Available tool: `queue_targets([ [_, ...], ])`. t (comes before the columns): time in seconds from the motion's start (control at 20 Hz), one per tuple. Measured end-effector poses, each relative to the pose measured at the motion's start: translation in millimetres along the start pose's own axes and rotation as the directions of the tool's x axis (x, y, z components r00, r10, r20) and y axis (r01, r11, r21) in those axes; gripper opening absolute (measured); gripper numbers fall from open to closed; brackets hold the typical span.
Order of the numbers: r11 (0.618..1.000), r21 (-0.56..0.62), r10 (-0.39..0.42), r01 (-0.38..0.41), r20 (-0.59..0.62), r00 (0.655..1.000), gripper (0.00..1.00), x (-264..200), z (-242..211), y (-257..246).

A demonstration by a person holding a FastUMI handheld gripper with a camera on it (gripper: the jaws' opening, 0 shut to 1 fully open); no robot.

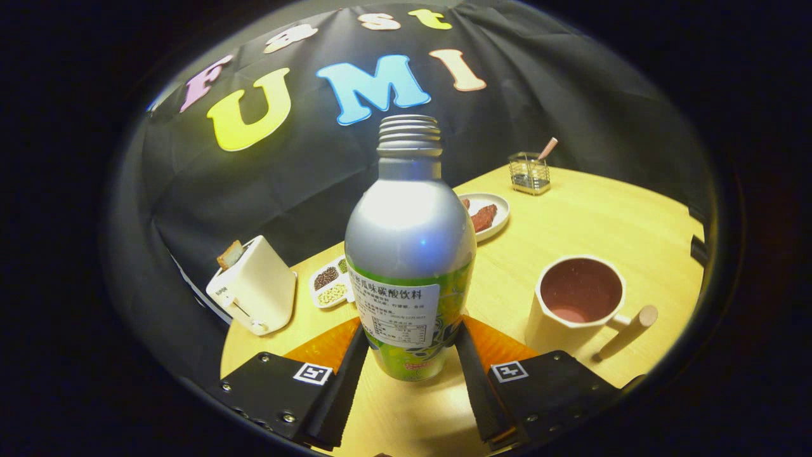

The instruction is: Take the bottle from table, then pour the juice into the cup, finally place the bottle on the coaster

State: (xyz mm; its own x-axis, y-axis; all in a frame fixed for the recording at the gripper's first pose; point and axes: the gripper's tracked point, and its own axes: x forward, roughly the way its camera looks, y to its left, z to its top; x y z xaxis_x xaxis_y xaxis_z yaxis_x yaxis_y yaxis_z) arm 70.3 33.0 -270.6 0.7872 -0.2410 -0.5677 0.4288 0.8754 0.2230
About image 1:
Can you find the white toaster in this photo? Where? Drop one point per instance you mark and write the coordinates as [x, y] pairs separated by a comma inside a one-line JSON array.
[[260, 285]]

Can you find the pink stick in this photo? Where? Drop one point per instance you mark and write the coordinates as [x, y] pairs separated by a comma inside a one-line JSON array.
[[547, 149]]

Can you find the toast slice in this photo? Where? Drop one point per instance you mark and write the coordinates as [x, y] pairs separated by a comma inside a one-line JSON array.
[[229, 255]]

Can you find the wooden table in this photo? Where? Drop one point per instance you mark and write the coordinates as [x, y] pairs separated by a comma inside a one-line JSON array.
[[571, 222]]

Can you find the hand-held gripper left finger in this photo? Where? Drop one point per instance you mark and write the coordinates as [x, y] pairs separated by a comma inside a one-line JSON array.
[[336, 397]]

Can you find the white round plate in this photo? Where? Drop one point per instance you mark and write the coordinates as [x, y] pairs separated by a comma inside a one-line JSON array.
[[501, 212]]

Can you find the silver green juice bottle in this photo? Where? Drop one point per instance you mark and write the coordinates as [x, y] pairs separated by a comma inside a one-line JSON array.
[[409, 235]]

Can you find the white divided bean dish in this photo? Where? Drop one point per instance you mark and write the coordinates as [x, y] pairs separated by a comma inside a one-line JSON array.
[[330, 285]]

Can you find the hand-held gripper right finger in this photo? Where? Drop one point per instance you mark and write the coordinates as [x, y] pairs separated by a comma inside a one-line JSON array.
[[485, 400]]

